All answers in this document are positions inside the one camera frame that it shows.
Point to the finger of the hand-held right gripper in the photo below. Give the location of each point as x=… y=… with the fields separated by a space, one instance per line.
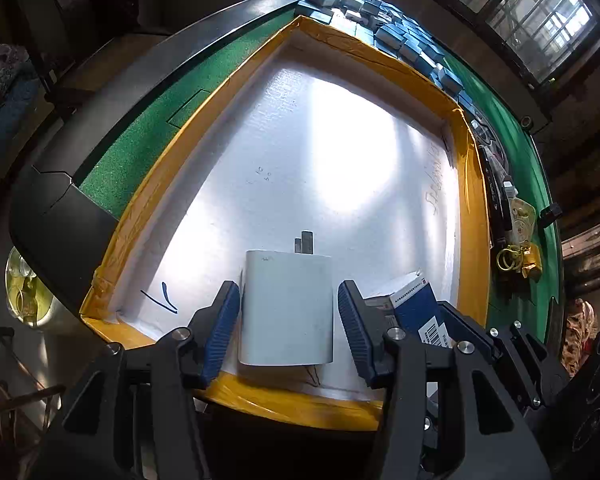
x=462 y=322

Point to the blue white medicine box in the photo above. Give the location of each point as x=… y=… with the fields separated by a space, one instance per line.
x=415 y=305

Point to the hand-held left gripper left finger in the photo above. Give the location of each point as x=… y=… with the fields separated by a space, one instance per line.
x=222 y=330

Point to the barred window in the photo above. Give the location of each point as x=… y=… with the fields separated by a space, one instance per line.
x=530 y=10

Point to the black tower speaker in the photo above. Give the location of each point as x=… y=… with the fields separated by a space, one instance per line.
x=595 y=410

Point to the black red tape roll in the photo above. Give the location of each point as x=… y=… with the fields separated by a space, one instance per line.
x=527 y=121

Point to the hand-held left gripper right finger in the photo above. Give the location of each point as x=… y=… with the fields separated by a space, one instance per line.
x=355 y=330

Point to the wooden chair frame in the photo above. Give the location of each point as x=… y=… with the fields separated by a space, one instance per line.
x=10 y=400

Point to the white foam box yellow tape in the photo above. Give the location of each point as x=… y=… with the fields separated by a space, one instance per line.
x=330 y=160

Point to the floral cloth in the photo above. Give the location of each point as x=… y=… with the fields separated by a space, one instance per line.
x=577 y=335

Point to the white power adapter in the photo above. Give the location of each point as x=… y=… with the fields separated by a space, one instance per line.
x=285 y=305

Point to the pile of pens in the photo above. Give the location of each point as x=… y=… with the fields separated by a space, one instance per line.
x=495 y=170

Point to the pile of mahjong tiles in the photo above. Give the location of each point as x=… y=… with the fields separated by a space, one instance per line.
x=395 y=35

